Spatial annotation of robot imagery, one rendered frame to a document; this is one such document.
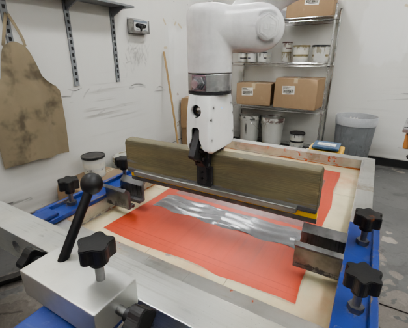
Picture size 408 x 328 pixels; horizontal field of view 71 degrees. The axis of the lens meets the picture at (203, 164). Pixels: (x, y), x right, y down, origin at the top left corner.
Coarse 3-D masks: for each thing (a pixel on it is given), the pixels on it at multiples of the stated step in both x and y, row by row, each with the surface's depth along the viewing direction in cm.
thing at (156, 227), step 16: (176, 192) 79; (144, 208) 70; (160, 208) 70; (224, 208) 70; (112, 224) 64; (128, 224) 64; (144, 224) 64; (160, 224) 64; (176, 224) 64; (192, 224) 64; (208, 224) 64; (144, 240) 58; (160, 240) 58; (176, 240) 58; (192, 240) 58
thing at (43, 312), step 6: (36, 312) 31; (42, 312) 31; (48, 312) 31; (54, 312) 31; (30, 318) 31; (36, 318) 31; (42, 318) 31; (48, 318) 31; (54, 318) 31; (60, 318) 31; (18, 324) 30; (24, 324) 30; (30, 324) 30; (36, 324) 30; (42, 324) 30; (48, 324) 30; (54, 324) 30; (60, 324) 30; (66, 324) 30
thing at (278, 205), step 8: (144, 176) 61; (152, 176) 60; (160, 176) 59; (168, 176) 59; (176, 184) 57; (184, 184) 56; (192, 184) 55; (208, 192) 54; (216, 192) 53; (224, 192) 52; (232, 192) 52; (240, 192) 52; (248, 200) 50; (256, 200) 49; (264, 200) 48; (272, 200) 48; (280, 208) 47; (288, 208) 46; (296, 208) 46
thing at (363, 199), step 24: (240, 144) 113; (264, 144) 109; (360, 168) 86; (360, 192) 71; (72, 216) 61; (96, 216) 66; (144, 264) 46; (168, 264) 46; (216, 288) 41; (264, 312) 37; (288, 312) 38
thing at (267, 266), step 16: (336, 176) 89; (240, 208) 70; (320, 208) 70; (288, 224) 64; (320, 224) 64; (208, 240) 58; (224, 240) 58; (240, 240) 58; (256, 240) 58; (192, 256) 53; (208, 256) 53; (224, 256) 53; (240, 256) 53; (256, 256) 53; (272, 256) 53; (288, 256) 53; (224, 272) 49; (240, 272) 49; (256, 272) 49; (272, 272) 49; (288, 272) 49; (304, 272) 49; (256, 288) 46; (272, 288) 46; (288, 288) 46
